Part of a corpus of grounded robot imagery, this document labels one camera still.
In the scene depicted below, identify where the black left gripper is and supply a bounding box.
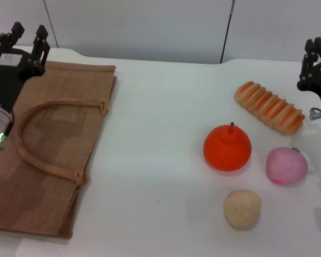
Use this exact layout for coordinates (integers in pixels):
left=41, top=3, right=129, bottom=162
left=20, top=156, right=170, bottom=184
left=0, top=22, right=50, bottom=111

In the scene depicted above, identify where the brown woven handbag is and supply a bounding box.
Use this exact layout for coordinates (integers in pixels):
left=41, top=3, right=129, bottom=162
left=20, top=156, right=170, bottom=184
left=0, top=61, right=118, bottom=239

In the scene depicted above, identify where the orange striped bread loaf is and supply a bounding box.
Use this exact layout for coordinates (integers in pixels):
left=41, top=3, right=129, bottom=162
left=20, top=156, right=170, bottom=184
left=234, top=81, right=306, bottom=136

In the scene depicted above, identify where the pink toy peach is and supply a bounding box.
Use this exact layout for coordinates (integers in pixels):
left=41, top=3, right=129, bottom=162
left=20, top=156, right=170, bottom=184
left=265, top=146, right=309, bottom=187

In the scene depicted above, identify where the orange toy fruit with stem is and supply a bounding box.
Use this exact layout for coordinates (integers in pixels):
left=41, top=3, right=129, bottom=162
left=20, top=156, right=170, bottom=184
left=203, top=122, right=252, bottom=172

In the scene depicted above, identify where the beige round toy bun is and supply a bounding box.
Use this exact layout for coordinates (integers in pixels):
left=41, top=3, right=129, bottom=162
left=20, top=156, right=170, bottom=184
left=223, top=189, right=262, bottom=231

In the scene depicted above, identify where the dark wall seam strip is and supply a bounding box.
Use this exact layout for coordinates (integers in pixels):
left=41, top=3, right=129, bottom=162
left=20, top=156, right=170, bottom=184
left=219, top=0, right=236, bottom=64
left=43, top=0, right=59, bottom=48

